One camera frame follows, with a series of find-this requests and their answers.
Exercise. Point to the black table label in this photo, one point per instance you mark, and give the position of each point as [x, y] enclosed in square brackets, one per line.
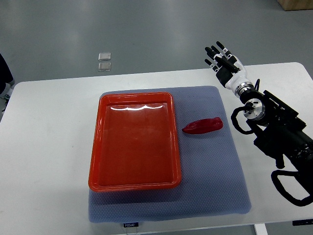
[131, 225]

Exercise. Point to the red plastic tray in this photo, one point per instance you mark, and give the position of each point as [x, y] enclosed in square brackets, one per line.
[135, 144]

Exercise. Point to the dark object at left edge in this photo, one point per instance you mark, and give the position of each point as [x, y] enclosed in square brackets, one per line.
[6, 79]

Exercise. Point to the dark table control panel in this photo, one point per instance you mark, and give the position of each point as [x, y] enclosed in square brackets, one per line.
[302, 222]

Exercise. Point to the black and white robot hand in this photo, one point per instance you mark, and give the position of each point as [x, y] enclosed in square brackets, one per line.
[228, 69]

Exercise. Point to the white table leg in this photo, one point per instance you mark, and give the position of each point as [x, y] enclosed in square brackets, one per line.
[260, 229]

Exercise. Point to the blue-grey padded mat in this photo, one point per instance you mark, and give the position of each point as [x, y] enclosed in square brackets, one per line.
[213, 181]

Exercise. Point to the cardboard box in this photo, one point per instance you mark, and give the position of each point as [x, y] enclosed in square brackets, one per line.
[290, 5]

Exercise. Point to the upper metal floor plate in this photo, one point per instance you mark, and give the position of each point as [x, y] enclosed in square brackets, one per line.
[104, 56]

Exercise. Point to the red pepper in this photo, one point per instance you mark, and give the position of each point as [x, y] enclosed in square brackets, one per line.
[203, 126]

